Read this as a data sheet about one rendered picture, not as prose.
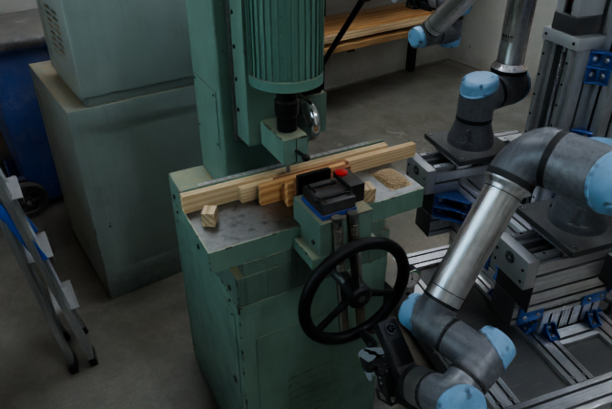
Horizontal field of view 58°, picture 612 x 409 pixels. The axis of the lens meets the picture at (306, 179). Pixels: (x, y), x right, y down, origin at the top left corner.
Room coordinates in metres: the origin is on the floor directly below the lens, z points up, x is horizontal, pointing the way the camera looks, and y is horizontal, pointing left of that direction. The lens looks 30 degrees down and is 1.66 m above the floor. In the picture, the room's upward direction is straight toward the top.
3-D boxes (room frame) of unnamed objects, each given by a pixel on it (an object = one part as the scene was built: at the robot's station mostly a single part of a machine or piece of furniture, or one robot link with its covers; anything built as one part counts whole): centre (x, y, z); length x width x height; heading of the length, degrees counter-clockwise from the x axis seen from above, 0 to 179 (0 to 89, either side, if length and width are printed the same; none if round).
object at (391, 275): (1.24, -0.25, 0.58); 0.12 x 0.08 x 0.08; 28
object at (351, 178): (1.08, -0.07, 0.99); 0.13 x 0.11 x 0.06; 118
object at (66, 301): (1.48, 0.96, 0.58); 0.27 x 0.25 x 1.16; 122
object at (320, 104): (1.48, -0.01, 1.02); 0.09 x 0.07 x 0.12; 118
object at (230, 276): (1.35, 0.10, 0.76); 0.57 x 0.45 x 0.09; 28
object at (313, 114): (1.42, 0.00, 1.02); 0.12 x 0.03 x 0.12; 28
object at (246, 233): (1.16, -0.02, 0.87); 0.61 x 0.30 x 0.06; 118
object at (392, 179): (1.29, -0.23, 0.91); 0.10 x 0.07 x 0.02; 28
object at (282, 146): (1.26, 0.05, 1.03); 0.14 x 0.07 x 0.09; 28
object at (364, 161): (1.31, -0.07, 0.92); 0.54 x 0.02 x 0.04; 118
